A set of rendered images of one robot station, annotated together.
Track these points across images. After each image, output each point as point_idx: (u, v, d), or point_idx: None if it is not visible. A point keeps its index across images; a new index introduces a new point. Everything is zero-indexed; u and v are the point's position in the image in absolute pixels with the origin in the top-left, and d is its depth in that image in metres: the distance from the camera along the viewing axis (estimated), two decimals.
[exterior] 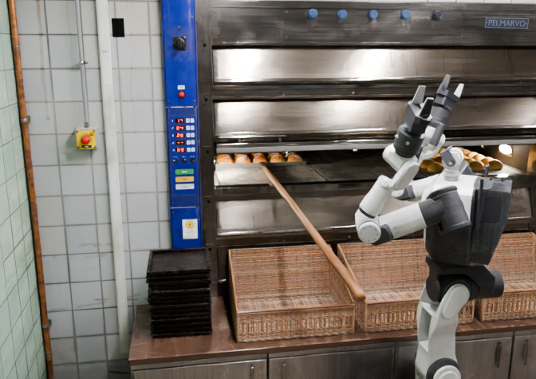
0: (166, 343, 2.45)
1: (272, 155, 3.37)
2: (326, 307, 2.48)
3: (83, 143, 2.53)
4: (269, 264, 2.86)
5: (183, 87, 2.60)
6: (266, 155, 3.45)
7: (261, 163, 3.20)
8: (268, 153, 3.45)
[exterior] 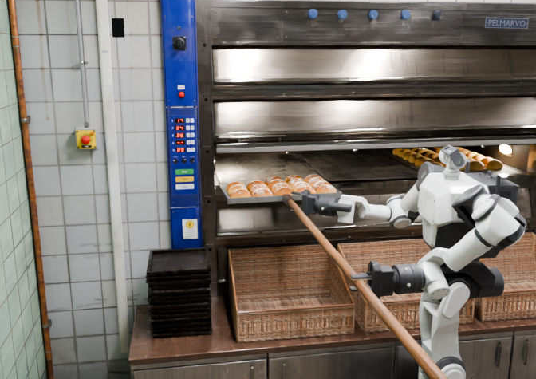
0: (166, 343, 2.45)
1: (297, 185, 2.65)
2: (326, 307, 2.48)
3: (83, 143, 2.53)
4: (269, 264, 2.86)
5: (183, 87, 2.60)
6: (289, 184, 2.73)
7: (285, 198, 2.47)
8: (292, 182, 2.73)
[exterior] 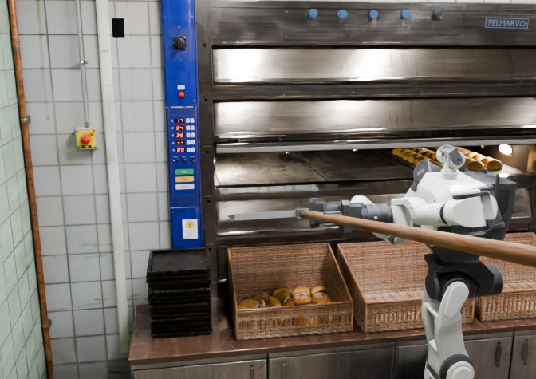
0: (166, 343, 2.45)
1: None
2: (325, 305, 2.50)
3: (83, 143, 2.53)
4: (268, 262, 2.88)
5: (183, 87, 2.60)
6: (294, 299, 2.79)
7: (298, 210, 2.23)
8: (297, 298, 2.79)
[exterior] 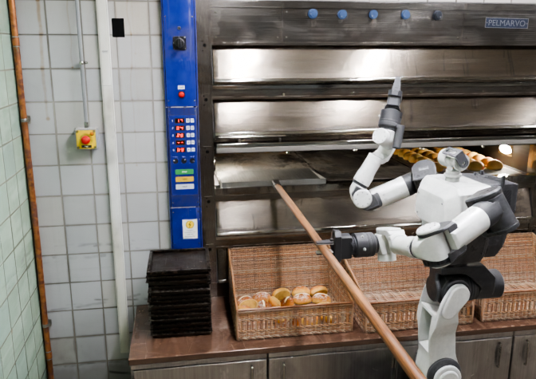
0: (166, 343, 2.45)
1: None
2: (325, 305, 2.50)
3: (83, 143, 2.53)
4: (268, 262, 2.88)
5: (183, 87, 2.60)
6: (294, 299, 2.79)
7: (273, 183, 2.75)
8: (297, 298, 2.79)
